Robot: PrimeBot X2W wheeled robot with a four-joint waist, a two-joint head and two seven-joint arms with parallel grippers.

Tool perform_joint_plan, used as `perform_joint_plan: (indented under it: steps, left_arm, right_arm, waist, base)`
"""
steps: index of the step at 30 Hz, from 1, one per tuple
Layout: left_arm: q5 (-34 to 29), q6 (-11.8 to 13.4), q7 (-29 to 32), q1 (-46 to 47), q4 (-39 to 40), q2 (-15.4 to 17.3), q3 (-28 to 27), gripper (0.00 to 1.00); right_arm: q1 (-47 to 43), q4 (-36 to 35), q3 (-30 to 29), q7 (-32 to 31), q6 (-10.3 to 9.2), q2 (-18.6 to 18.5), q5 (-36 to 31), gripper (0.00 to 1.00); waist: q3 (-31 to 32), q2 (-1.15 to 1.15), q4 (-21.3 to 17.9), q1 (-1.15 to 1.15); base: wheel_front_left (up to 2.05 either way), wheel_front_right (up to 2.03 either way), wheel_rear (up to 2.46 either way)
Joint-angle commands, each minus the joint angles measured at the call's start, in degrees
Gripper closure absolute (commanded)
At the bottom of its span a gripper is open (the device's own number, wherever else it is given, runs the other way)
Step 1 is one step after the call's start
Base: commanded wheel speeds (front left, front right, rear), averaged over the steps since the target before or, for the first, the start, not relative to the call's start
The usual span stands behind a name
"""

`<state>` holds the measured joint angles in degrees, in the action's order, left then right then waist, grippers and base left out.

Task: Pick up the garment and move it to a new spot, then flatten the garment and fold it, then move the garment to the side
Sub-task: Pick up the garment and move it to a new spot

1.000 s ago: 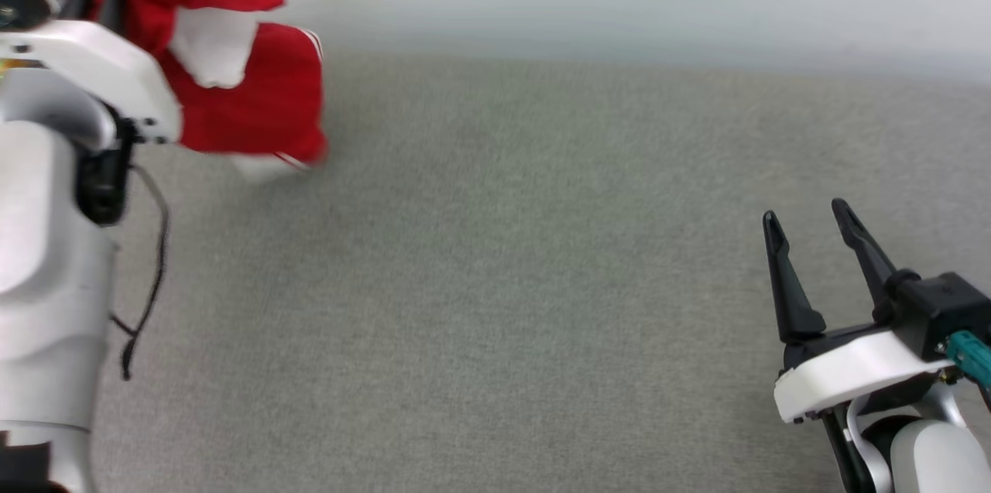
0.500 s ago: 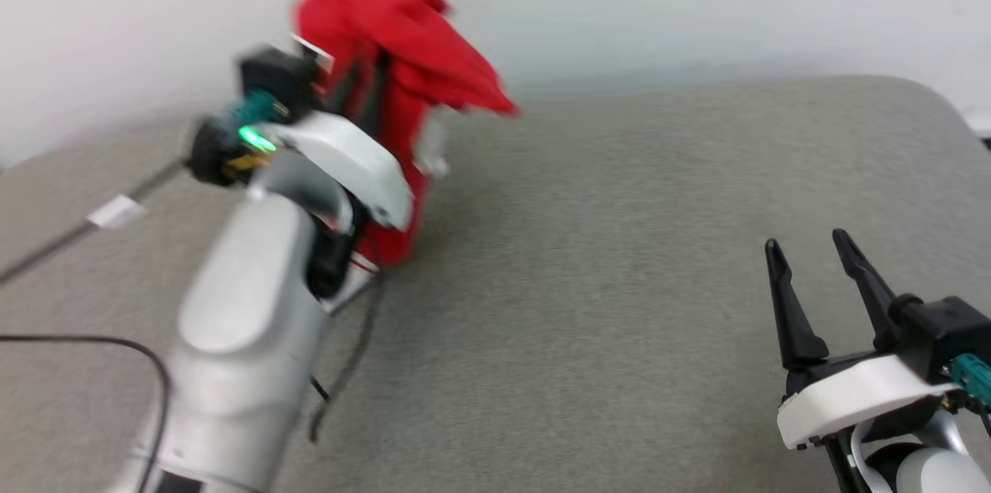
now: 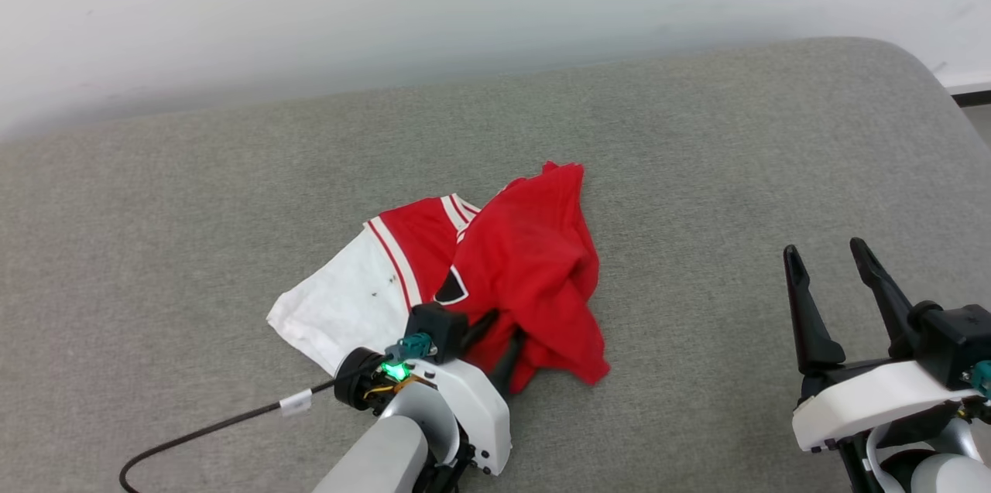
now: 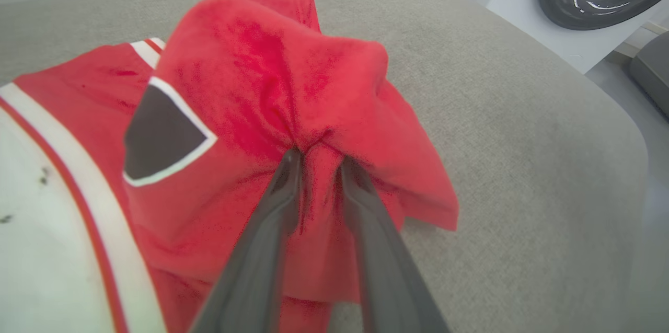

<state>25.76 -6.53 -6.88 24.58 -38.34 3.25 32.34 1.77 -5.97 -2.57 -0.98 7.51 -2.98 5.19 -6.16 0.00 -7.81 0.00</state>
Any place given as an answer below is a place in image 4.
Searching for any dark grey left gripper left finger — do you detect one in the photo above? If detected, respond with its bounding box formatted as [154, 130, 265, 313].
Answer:
[191, 147, 304, 333]

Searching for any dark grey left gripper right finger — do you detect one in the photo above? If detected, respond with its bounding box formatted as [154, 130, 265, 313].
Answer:
[340, 157, 451, 333]

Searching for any red garment with white trim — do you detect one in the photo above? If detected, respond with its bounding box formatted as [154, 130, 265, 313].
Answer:
[0, 0, 459, 333]

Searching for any grey fabric sofa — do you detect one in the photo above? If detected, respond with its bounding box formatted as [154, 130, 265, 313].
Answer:
[0, 0, 650, 333]

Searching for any white washing machine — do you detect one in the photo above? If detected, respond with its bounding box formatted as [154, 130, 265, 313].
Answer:
[467, 0, 669, 75]

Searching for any grey object on floor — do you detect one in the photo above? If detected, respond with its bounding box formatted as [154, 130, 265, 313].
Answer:
[629, 31, 669, 117]

